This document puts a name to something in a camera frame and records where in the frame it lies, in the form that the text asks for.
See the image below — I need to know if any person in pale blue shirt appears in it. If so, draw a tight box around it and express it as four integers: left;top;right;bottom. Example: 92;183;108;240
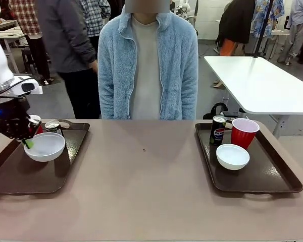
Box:
277;0;303;65

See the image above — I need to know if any black bag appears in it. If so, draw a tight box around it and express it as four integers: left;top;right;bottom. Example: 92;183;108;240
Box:
203;102;239;120

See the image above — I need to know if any white plastic bowl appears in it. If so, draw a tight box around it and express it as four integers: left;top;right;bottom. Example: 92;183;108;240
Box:
23;132;66;163
216;143;250;170

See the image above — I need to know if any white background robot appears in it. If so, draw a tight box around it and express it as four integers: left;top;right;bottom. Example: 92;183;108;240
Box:
175;0;193;19

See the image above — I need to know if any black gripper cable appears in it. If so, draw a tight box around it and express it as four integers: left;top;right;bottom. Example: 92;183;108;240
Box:
0;77;34;99

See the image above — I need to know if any red plastic party cup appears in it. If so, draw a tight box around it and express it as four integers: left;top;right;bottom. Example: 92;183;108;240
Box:
27;114;44;135
231;117;260;150

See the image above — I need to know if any white desk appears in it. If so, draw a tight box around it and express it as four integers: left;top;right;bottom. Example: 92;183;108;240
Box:
0;19;28;74

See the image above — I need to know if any brown plastic serving tray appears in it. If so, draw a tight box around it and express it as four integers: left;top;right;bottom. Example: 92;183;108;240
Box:
0;119;90;195
194;120;303;195

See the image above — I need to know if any person's right forearm blue sleeve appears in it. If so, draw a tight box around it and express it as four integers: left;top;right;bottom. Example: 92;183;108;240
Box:
97;80;132;120

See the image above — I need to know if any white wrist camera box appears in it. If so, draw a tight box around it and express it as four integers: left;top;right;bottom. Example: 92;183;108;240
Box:
12;75;44;96

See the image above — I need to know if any person's left forearm blue sleeve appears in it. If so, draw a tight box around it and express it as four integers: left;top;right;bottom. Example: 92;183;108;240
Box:
180;80;199;120

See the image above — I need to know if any person in blue fleece jacket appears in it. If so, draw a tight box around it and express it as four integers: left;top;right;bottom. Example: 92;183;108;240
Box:
97;0;199;120

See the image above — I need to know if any person in black jacket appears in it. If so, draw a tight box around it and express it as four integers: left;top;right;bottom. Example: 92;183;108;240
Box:
216;0;256;57

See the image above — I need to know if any white folding table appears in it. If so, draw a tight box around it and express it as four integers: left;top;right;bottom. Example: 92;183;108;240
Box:
204;55;303;139

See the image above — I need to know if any person in blue plaid shirt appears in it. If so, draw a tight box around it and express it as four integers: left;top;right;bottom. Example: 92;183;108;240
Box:
78;0;112;55

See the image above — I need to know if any person in blue floral shirt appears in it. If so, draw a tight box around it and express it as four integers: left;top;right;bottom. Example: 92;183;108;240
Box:
251;0;285;57

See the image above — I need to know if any person in dark grey jacket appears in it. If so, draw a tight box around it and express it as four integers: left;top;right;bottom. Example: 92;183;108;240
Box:
37;0;102;119

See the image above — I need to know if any person in red plaid shirt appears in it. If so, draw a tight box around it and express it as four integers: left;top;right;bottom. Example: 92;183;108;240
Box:
8;0;53;85

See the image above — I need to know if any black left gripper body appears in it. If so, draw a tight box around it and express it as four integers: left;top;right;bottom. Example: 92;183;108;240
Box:
0;96;31;127

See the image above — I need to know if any black stool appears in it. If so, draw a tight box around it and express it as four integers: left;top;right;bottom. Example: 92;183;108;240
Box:
20;47;38;74

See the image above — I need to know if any black stand pole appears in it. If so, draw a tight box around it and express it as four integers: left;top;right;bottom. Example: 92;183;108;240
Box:
252;0;275;59

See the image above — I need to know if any black Pepsi soda can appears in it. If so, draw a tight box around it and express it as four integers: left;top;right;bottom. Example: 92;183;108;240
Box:
44;120;65;138
209;115;227;146

